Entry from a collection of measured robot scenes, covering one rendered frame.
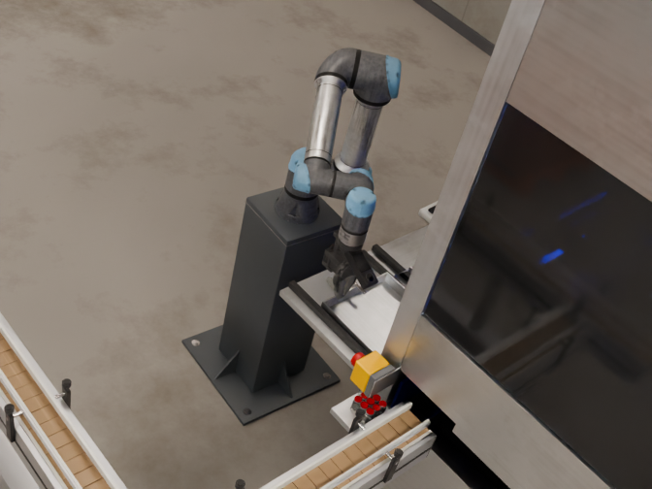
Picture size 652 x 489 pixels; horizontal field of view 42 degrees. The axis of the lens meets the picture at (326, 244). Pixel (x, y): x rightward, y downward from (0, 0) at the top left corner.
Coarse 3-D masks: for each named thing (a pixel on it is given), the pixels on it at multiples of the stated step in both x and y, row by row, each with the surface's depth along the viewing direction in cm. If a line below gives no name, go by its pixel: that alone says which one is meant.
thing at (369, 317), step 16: (352, 288) 247; (368, 288) 253; (384, 288) 255; (400, 288) 253; (336, 304) 245; (352, 304) 247; (368, 304) 248; (384, 304) 249; (336, 320) 238; (352, 320) 242; (368, 320) 243; (384, 320) 244; (352, 336) 234; (368, 336) 238; (384, 336) 240; (368, 352) 231
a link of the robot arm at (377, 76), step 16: (368, 64) 244; (384, 64) 245; (400, 64) 247; (352, 80) 245; (368, 80) 245; (384, 80) 245; (368, 96) 249; (384, 96) 250; (352, 112) 260; (368, 112) 255; (352, 128) 261; (368, 128) 259; (352, 144) 264; (368, 144) 265; (336, 160) 273; (352, 160) 269
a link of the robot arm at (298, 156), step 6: (300, 150) 276; (294, 156) 274; (300, 156) 274; (294, 162) 273; (300, 162) 272; (288, 168) 278; (294, 168) 274; (330, 168) 274; (288, 174) 278; (288, 180) 278; (288, 186) 279; (294, 192) 278; (300, 192) 278
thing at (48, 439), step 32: (0, 320) 209; (0, 352) 202; (0, 384) 195; (32, 384) 197; (64, 384) 191; (0, 416) 194; (32, 416) 186; (64, 416) 188; (32, 448) 184; (64, 448) 186; (96, 448) 188; (64, 480) 181; (96, 480) 182
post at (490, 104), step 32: (512, 0) 155; (544, 0) 150; (512, 32) 157; (512, 64) 159; (480, 96) 167; (480, 128) 169; (480, 160) 172; (448, 192) 181; (448, 224) 184; (416, 288) 199; (416, 320) 202; (384, 352) 215
